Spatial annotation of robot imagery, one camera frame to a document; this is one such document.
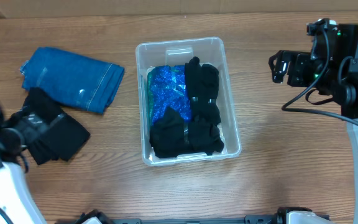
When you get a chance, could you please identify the blue sequin fabric bundle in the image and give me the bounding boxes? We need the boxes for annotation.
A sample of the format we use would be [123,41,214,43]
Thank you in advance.
[147,65,191,125]

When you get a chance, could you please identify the blue denim jeans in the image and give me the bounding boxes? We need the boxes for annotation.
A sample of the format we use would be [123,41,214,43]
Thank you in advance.
[20,47,125,114]

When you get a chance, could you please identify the black garment with tape band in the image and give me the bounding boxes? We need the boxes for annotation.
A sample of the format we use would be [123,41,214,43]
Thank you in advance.
[6,88,90,165]

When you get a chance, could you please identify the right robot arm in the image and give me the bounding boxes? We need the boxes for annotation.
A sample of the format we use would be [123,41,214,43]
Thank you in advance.
[268,18,358,223]

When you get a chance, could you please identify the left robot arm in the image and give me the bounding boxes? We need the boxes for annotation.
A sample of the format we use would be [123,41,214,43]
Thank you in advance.
[0,105,46,223]

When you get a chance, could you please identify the clear plastic storage bin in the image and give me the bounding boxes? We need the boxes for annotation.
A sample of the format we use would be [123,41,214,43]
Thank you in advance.
[135,37,242,166]

